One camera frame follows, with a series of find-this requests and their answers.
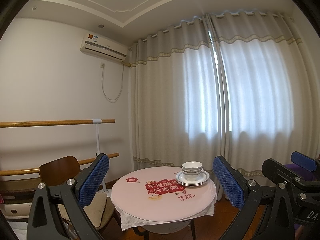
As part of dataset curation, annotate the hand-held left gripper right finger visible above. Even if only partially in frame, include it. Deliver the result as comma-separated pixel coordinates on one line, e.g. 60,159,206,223
212,155,295,240

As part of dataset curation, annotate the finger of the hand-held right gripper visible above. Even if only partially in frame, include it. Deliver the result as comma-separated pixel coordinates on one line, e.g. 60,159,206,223
291,151,317,172
261,158,308,193

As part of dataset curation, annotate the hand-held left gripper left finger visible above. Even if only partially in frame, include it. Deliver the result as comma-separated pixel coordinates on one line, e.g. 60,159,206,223
27,153,110,240

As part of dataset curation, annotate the purple cushion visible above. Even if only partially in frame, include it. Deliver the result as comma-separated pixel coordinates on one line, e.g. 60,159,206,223
284,164,315,180

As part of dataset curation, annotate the beige seat cushion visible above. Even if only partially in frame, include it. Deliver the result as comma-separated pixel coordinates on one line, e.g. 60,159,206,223
82,192,108,227

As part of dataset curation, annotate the brown wooden chair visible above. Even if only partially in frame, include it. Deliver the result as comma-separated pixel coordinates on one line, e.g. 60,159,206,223
39,156,120,235

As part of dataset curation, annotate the white barre stand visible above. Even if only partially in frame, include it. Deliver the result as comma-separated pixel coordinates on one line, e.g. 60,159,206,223
92,118,112,195

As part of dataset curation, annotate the round pink table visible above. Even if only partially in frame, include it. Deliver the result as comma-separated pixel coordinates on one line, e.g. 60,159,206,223
111,166,217,222

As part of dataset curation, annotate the white towel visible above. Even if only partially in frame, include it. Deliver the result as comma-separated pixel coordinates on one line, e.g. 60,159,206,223
114,200,217,230

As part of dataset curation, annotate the beige lace-trimmed curtain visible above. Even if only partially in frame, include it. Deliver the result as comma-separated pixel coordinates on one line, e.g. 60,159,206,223
209,10,320,180
130,15,223,200

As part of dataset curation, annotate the small round table base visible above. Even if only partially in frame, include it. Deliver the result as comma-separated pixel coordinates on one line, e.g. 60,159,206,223
132,221,197,240

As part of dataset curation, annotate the low wooden cabinet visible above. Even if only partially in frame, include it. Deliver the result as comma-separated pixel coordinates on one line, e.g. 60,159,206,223
0,177,42,200

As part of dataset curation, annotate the beige storage box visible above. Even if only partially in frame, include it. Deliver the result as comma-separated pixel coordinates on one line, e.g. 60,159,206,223
4,201,33,222

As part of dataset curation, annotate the white bedding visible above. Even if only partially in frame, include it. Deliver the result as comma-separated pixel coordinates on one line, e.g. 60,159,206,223
7,221,30,240

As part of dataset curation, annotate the tan air conditioner pipe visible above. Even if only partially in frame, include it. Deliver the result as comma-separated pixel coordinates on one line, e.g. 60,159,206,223
122,44,138,68

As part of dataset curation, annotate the white curtain rod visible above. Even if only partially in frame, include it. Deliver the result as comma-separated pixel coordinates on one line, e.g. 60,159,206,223
139,10,293,42

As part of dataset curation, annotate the white power cable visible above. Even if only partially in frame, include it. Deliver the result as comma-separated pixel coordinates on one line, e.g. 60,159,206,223
101,61,125,102

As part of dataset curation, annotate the white wall air conditioner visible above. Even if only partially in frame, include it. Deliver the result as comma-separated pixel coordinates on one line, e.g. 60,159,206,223
80,33,127,61

